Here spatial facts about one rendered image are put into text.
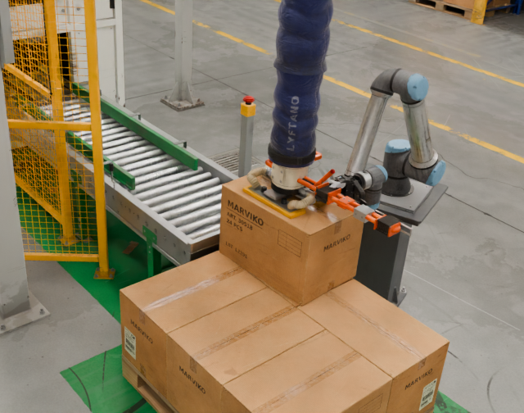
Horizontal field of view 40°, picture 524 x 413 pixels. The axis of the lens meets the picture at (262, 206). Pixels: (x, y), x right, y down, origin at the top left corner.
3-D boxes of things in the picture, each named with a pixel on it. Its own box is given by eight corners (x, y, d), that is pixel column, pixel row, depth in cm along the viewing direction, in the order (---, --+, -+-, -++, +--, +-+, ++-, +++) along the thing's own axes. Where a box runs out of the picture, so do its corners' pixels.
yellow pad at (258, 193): (241, 191, 350) (242, 182, 348) (257, 185, 356) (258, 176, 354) (291, 220, 329) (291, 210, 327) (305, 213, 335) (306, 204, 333)
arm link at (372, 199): (363, 199, 361) (367, 178, 355) (382, 208, 354) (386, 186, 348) (352, 206, 355) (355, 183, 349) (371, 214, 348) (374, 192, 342)
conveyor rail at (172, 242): (3, 126, 527) (0, 102, 517) (10, 124, 530) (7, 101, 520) (186, 274, 379) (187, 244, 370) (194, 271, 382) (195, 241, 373)
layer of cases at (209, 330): (122, 353, 361) (119, 289, 341) (270, 285, 420) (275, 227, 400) (280, 517, 284) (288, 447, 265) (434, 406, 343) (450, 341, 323)
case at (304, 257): (219, 251, 374) (221, 183, 355) (273, 227, 400) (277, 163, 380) (301, 306, 338) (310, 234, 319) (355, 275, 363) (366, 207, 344)
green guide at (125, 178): (5, 106, 521) (3, 94, 517) (19, 103, 527) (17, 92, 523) (120, 194, 419) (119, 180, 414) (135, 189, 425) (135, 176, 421)
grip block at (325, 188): (313, 197, 328) (314, 187, 325) (327, 192, 334) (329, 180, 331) (327, 205, 323) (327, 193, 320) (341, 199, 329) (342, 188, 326)
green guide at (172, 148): (72, 93, 553) (71, 81, 548) (84, 90, 559) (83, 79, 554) (194, 171, 450) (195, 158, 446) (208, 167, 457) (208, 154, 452)
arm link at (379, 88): (374, 60, 343) (331, 192, 359) (395, 66, 335) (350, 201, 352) (386, 63, 352) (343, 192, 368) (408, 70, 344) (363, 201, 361)
